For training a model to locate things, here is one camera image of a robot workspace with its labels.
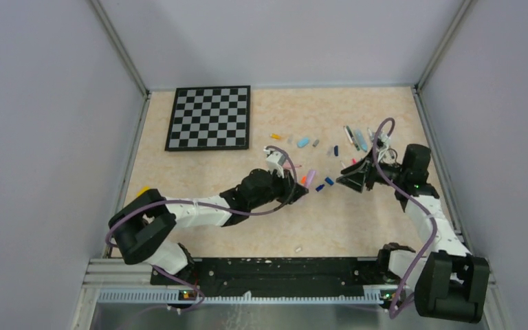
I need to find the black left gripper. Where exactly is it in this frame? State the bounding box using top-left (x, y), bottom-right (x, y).
top-left (250, 167), bottom-right (308, 210)

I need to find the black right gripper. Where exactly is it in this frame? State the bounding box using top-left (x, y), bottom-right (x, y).
top-left (336, 148), bottom-right (407, 193)

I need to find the lilac highlighter cap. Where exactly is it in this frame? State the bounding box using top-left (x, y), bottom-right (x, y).
top-left (305, 169), bottom-right (317, 188)

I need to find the light blue correction tape pen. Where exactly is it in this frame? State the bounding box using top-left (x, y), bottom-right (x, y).
top-left (355, 129), bottom-right (368, 152)

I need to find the yellow capped white pen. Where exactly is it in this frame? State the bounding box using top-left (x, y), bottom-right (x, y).
top-left (343, 126), bottom-right (354, 145)

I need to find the green gel pen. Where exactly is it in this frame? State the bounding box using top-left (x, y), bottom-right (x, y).
top-left (347, 128), bottom-right (361, 151)

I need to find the light blue tape cap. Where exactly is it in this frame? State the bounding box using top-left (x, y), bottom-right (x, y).
top-left (296, 137), bottom-right (310, 149)

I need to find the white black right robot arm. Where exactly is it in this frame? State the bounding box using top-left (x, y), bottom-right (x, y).
top-left (336, 144), bottom-right (490, 323)

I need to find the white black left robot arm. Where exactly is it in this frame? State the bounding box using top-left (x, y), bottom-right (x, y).
top-left (105, 169), bottom-right (309, 284)

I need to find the black white checkerboard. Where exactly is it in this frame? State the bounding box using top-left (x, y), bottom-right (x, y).
top-left (164, 85), bottom-right (251, 152)

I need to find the green yellow block stack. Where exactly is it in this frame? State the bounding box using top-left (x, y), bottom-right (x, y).
top-left (137, 186), bottom-right (151, 197)

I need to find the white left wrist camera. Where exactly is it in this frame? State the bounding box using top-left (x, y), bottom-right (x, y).
top-left (263, 147), bottom-right (287, 178)

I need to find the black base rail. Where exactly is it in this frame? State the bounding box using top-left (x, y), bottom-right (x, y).
top-left (150, 256), bottom-right (404, 299)

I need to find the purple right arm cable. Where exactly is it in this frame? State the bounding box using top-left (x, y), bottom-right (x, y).
top-left (371, 117), bottom-right (439, 320)

